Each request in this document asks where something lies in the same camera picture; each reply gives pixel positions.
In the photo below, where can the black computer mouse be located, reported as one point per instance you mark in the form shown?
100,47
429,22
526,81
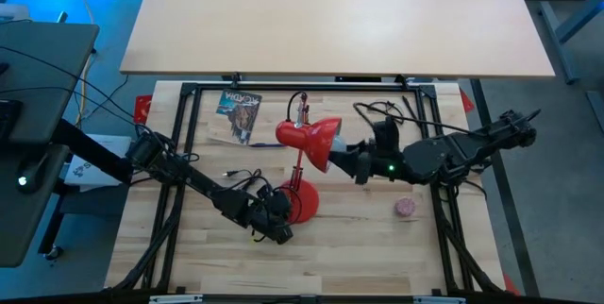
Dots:
30,174

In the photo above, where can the Acadia printed booklet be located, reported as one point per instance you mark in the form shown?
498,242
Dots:
238,115

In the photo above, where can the black frame brace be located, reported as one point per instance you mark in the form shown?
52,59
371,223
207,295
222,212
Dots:
472,261
151,252

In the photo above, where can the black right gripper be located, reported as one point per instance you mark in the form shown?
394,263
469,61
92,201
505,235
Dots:
382,162

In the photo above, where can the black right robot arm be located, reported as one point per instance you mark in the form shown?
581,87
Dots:
453,153

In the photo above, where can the black rig base bar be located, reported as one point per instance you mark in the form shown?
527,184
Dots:
505,209

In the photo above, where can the black table edge rail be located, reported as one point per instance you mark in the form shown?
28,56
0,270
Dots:
307,87

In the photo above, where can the red triangular corner bracket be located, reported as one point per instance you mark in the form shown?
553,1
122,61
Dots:
467,103
510,285
143,108

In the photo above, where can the light wooden table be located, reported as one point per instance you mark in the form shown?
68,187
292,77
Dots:
330,21

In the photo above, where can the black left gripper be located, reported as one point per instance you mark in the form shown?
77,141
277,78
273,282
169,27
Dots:
264,209

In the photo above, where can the black caster wheel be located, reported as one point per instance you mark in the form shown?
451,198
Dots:
53,253

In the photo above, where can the black safety glasses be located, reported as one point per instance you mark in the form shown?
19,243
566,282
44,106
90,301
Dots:
400,114

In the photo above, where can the dark grey side desk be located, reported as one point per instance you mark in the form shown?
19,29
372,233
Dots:
42,68

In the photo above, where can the red desk lamp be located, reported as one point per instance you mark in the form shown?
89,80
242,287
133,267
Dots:
311,139

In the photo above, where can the dark purple pen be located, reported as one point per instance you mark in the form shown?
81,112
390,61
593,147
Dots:
266,145

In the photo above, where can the grey table leg frame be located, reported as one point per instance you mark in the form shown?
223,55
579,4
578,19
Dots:
561,35

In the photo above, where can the pink round ball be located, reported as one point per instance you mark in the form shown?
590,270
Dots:
405,207

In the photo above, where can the white printed paper bag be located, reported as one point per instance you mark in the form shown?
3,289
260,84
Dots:
104,153

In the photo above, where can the silver mount bracket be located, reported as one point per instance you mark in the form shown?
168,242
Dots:
177,299
439,300

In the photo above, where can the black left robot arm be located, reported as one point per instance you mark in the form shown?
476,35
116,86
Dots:
198,183

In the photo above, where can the thin black stick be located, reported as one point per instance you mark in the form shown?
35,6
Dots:
411,111

